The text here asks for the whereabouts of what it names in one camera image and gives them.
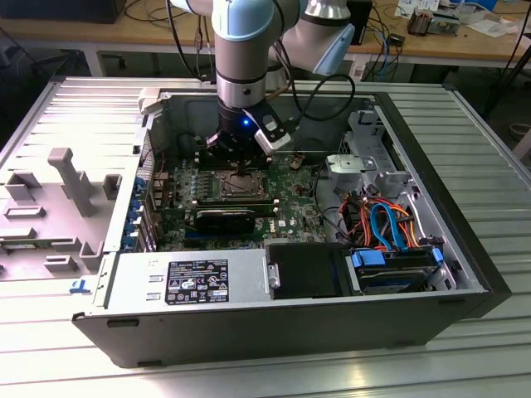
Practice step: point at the wooden desk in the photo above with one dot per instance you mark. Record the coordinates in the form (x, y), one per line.
(124, 35)

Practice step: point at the CPU socket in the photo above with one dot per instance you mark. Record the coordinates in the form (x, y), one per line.
(218, 190)

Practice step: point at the small black adapter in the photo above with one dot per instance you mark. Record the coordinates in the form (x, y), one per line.
(396, 40)

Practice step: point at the white paper sheet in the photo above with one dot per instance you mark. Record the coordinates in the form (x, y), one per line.
(489, 27)

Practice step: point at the copper wound transformer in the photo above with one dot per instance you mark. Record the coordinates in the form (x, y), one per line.
(420, 22)

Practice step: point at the silver coin battery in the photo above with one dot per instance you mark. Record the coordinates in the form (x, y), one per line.
(296, 161)

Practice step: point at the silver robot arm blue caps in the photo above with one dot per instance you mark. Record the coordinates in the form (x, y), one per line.
(236, 62)

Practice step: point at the grey electronic device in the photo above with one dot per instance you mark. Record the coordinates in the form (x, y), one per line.
(446, 25)

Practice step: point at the white printed papers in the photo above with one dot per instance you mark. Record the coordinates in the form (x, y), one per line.
(415, 6)

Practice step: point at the silver metal bracket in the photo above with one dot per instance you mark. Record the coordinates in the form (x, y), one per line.
(348, 163)

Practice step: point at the metal locking lever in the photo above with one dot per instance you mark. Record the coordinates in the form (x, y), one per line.
(245, 196)
(253, 171)

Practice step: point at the blue expansion card clip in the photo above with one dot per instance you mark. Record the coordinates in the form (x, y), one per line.
(139, 185)
(133, 212)
(129, 241)

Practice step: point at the white sticker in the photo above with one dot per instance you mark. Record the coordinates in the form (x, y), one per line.
(359, 71)

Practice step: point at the green motherboard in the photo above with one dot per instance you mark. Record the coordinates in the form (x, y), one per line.
(290, 207)

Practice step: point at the black and silver PC case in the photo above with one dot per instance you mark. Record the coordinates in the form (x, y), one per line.
(249, 331)

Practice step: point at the black graphics card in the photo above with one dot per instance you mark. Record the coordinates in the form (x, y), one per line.
(224, 221)

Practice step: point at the silver power supply with label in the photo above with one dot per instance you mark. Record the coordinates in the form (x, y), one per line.
(132, 273)

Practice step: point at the silver rear port block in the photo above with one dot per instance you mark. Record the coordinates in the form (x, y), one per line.
(159, 195)
(162, 176)

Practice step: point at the green RAM stick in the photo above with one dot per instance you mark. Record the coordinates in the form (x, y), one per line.
(20, 247)

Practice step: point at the hard disk in blue carrier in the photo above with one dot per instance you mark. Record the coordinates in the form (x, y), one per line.
(390, 273)

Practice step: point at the silver metal drive cage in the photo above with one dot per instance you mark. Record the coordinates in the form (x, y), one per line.
(361, 118)

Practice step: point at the large black box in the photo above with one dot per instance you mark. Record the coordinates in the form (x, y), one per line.
(62, 10)

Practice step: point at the grey parts rack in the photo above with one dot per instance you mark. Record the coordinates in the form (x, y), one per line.
(74, 182)

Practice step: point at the upright black device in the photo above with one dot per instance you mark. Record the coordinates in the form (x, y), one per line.
(364, 20)

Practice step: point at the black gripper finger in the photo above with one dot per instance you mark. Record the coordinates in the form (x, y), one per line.
(257, 152)
(220, 145)

